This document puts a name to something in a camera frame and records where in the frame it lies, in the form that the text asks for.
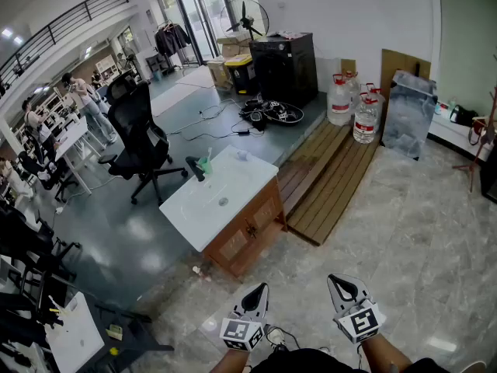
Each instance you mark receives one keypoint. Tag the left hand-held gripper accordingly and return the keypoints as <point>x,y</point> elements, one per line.
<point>237,330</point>

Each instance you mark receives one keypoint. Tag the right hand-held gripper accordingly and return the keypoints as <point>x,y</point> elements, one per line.
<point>363,323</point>

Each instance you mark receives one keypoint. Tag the small clear object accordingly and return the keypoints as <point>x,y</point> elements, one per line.
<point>243,155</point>

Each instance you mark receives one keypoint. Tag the person's left forearm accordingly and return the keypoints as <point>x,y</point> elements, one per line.
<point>229,361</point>

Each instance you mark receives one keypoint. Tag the person's right forearm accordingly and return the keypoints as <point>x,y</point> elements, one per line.
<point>382,354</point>

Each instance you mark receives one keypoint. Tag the wooden coat stand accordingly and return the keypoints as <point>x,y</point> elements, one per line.
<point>485,130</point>

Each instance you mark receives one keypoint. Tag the crumpled white paper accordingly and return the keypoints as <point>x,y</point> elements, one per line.
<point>197,270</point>

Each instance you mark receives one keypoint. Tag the wooden vanity cabinet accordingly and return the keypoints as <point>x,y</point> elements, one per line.
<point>252,231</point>

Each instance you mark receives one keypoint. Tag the person's black clothing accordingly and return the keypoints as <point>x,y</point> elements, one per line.
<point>310,361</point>

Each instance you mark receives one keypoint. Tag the metal sink drain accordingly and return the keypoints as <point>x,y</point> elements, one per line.
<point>223,201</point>

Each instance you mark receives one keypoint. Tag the wooden slat platform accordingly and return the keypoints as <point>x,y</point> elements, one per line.
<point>326,185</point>

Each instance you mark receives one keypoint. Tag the green cup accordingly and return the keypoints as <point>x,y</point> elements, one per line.
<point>206,166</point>

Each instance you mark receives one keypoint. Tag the dark sink faucet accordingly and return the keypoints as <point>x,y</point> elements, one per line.
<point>197,169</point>

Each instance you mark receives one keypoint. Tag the yellow brush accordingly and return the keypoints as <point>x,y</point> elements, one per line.
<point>113,351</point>

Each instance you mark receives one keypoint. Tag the white toothbrush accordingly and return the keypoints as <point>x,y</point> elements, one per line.
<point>210,153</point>

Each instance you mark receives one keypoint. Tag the black power adapter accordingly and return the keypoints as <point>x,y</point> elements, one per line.
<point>244,132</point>

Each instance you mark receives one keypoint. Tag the small white table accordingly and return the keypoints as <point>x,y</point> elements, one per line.
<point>75,336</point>

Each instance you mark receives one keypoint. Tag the plastic wrapped panel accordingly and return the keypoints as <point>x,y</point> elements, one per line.
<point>407,119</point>

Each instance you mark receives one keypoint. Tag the pile of black gear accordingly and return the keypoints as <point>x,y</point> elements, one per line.
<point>254,113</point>

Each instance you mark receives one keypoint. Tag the white low bench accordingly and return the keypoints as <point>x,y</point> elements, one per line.
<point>450,132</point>

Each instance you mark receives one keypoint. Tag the black mesh office chair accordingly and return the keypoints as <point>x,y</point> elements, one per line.
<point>134,130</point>

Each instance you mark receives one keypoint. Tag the black handbag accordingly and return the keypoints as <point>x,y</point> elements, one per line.
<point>464,116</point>

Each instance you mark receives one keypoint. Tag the pale floor mat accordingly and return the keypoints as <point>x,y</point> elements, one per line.
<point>178,95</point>

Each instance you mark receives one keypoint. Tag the black bin with yellow lid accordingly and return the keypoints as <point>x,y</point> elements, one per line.
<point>240,74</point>

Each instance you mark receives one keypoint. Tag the cardboard box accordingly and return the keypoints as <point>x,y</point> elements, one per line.
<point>233,45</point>
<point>219,74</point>

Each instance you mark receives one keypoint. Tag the black cabinet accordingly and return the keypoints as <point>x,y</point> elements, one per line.
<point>285,66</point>

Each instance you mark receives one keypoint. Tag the brown cardboard sheet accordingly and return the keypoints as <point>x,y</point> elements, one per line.
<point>404,62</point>

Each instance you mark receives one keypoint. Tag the white desk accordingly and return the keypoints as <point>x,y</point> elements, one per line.
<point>74,138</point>

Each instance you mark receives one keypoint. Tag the cloth on washing machine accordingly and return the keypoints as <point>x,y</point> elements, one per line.
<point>285,34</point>

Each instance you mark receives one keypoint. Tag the clothes rack with dark clothes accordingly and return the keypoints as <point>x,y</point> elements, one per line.
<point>171,39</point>

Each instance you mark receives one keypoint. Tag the black standing fan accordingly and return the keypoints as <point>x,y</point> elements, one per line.
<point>244,19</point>

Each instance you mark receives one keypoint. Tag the glass entrance doors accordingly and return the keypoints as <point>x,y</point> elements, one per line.
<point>198,18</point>

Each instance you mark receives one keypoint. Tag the black mezzanine railing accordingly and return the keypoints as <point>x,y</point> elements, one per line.
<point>58,25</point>

